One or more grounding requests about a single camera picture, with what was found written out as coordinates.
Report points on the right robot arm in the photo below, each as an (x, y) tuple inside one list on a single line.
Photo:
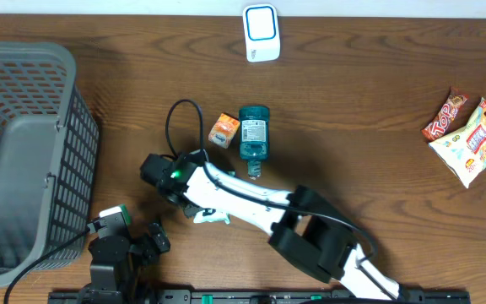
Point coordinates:
[(302, 226)]

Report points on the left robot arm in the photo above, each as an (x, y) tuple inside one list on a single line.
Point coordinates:
[(118, 260)]

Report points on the blue mouthwash bottle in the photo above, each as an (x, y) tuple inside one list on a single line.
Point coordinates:
[(254, 138)]

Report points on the grey plastic basket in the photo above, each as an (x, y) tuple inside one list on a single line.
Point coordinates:
[(48, 149)]

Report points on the yellow snack bag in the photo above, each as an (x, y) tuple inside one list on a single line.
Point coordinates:
[(464, 150)]

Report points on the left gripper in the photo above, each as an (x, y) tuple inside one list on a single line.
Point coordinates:
[(151, 252)]

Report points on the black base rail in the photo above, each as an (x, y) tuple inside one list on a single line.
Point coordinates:
[(284, 297)]

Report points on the red Top chocolate bar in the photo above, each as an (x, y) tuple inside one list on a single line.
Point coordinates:
[(446, 115)]

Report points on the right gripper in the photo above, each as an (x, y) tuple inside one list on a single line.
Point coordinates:
[(188, 210)]

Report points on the white barcode scanner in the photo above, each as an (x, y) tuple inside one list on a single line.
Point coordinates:
[(261, 31)]

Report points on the teal wet wipes pack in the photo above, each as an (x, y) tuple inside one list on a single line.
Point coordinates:
[(213, 217)]

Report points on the small orange snack packet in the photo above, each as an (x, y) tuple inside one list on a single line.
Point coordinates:
[(224, 130)]

